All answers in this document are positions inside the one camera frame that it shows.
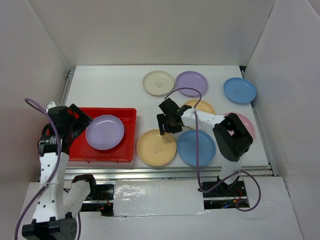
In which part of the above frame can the cream plate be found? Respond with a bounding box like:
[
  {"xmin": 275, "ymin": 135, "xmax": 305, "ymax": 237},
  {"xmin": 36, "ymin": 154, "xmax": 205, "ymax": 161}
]
[{"xmin": 142, "ymin": 70, "xmax": 175, "ymax": 96}]

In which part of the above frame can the blue plate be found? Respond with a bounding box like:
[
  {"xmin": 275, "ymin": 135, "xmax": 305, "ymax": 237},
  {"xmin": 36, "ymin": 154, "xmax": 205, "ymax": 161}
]
[
  {"xmin": 223, "ymin": 77, "xmax": 257, "ymax": 104},
  {"xmin": 177, "ymin": 130, "xmax": 216, "ymax": 167}
]

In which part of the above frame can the aluminium frame rail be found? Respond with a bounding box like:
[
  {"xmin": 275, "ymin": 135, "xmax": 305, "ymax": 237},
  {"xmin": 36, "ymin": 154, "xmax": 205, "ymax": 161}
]
[{"xmin": 64, "ymin": 165, "xmax": 274, "ymax": 182}]

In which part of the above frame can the yellow plate front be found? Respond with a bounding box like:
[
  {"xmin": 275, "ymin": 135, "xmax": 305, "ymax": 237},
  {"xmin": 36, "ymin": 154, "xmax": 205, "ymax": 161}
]
[{"xmin": 136, "ymin": 129, "xmax": 177, "ymax": 167}]

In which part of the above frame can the yellow plate middle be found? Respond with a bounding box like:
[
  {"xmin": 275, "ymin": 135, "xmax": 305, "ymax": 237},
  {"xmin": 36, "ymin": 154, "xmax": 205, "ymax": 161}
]
[{"xmin": 183, "ymin": 99, "xmax": 216, "ymax": 115}]

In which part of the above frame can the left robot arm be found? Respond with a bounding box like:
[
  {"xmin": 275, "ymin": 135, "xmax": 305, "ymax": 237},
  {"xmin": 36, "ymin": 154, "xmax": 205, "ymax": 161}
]
[{"xmin": 14, "ymin": 98, "xmax": 99, "ymax": 240}]

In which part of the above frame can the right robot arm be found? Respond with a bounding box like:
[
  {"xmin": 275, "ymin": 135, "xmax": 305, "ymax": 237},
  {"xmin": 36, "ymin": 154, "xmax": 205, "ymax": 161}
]
[{"xmin": 156, "ymin": 98, "xmax": 253, "ymax": 196}]

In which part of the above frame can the white foil-taped cover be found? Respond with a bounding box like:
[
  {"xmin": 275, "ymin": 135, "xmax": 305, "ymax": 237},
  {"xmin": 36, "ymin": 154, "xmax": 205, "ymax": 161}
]
[{"xmin": 113, "ymin": 180, "xmax": 205, "ymax": 217}]

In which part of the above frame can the blue plate back right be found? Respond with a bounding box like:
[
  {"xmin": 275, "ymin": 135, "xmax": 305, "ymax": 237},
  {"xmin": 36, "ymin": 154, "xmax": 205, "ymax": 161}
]
[{"xmin": 223, "ymin": 77, "xmax": 257, "ymax": 104}]

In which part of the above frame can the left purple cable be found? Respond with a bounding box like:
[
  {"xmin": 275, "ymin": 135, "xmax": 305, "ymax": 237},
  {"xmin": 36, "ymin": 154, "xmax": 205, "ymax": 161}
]
[{"xmin": 14, "ymin": 98, "xmax": 82, "ymax": 240}]

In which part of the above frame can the purple plate back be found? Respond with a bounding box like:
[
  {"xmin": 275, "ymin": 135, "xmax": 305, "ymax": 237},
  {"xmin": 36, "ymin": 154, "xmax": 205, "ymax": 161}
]
[{"xmin": 175, "ymin": 71, "xmax": 209, "ymax": 97}]

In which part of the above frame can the pink plate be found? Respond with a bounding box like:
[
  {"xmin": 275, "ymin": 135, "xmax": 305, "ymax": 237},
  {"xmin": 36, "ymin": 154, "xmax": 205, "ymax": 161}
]
[{"xmin": 235, "ymin": 112, "xmax": 256, "ymax": 139}]

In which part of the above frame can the blue plate front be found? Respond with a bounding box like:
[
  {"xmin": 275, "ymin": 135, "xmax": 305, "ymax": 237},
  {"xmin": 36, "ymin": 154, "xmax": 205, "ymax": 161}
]
[{"xmin": 177, "ymin": 130, "xmax": 216, "ymax": 167}]

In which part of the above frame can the purple plate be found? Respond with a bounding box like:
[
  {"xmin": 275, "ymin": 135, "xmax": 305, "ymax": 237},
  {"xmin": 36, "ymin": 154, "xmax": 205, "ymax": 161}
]
[
  {"xmin": 85, "ymin": 114, "xmax": 125, "ymax": 151},
  {"xmin": 175, "ymin": 71, "xmax": 209, "ymax": 97}
]

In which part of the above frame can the yellow plate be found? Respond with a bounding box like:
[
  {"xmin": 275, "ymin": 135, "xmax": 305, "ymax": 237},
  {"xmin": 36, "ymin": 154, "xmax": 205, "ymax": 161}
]
[
  {"xmin": 183, "ymin": 99, "xmax": 216, "ymax": 115},
  {"xmin": 136, "ymin": 129, "xmax": 177, "ymax": 167}
]

